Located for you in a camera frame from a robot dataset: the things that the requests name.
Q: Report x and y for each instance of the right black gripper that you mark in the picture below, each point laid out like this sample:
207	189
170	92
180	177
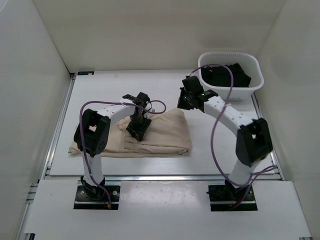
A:
180	104

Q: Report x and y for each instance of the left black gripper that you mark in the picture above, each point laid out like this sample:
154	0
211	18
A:
141	130

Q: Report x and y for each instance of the beige trousers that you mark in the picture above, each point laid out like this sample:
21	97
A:
167	136

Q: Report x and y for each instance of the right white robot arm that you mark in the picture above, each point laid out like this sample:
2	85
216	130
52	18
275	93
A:
253	140

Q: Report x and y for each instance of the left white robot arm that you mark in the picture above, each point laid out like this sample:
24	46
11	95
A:
92	133

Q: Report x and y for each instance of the black folded trousers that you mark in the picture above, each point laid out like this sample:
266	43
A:
220	77

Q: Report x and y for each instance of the white plastic basket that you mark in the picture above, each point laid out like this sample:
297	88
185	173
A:
249	64

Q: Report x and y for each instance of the small blue label sticker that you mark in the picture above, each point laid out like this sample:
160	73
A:
85	73

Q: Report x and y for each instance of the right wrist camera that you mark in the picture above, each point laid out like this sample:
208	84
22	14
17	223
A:
192	85

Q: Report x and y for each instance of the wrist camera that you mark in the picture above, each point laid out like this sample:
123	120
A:
192	85
143	100

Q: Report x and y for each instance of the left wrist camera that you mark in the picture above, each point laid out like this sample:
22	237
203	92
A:
143	100

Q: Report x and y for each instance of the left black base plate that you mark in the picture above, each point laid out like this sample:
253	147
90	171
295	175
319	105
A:
84	201

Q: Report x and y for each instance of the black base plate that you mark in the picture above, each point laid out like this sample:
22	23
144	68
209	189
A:
84	201
226	198

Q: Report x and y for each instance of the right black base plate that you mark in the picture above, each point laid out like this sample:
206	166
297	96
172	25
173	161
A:
226	198

